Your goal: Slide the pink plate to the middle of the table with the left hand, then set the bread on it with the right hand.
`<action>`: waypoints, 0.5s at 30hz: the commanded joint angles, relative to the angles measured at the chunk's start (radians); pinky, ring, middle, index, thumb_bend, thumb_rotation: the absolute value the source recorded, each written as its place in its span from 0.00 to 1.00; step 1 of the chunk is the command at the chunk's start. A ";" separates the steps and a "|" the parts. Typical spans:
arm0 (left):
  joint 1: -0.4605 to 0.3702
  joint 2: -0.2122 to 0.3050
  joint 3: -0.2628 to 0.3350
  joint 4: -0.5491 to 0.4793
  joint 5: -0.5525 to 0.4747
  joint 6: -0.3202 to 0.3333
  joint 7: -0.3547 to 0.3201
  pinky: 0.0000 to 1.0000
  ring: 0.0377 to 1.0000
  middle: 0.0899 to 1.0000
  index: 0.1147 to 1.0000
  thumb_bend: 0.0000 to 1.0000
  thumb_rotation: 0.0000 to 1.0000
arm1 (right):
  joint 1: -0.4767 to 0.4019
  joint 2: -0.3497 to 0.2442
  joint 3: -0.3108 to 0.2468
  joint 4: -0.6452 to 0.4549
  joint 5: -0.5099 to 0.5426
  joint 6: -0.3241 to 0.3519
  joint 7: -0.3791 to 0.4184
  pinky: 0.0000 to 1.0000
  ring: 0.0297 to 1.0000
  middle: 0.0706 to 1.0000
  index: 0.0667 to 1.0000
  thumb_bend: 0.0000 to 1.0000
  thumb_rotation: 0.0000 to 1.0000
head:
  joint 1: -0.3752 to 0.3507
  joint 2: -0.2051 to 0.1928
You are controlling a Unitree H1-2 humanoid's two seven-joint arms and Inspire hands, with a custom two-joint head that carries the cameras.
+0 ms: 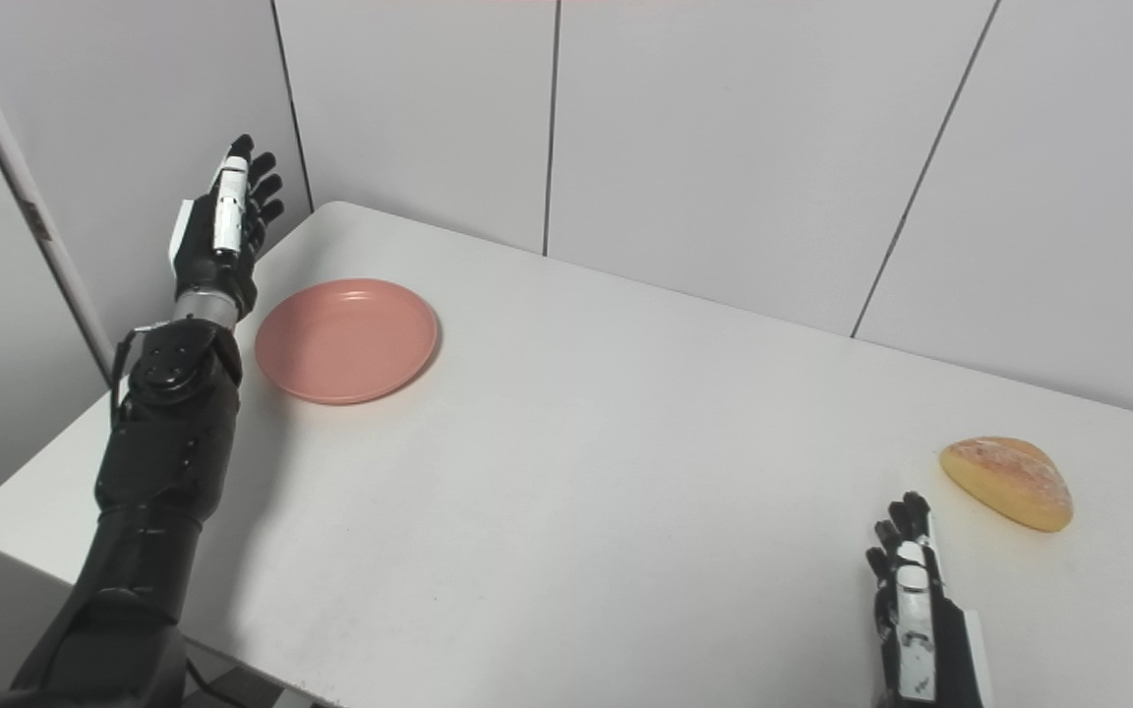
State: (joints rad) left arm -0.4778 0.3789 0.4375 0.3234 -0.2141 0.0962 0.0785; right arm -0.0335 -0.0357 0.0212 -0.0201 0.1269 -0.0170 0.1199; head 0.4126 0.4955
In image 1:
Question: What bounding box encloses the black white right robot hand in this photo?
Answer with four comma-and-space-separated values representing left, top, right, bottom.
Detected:
865, 492, 996, 708

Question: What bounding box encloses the white partition post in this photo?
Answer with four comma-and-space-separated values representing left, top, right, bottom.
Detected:
0, 0, 117, 384

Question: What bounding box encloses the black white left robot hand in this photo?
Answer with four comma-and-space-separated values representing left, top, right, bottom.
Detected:
169, 135, 285, 321

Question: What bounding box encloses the golden bread roll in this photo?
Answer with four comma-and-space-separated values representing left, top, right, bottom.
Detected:
939, 436, 1075, 533

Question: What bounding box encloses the pink round plate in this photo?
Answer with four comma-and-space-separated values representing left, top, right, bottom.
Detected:
254, 278, 441, 406

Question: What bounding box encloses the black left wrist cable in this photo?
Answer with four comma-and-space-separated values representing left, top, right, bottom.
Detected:
109, 323, 174, 426

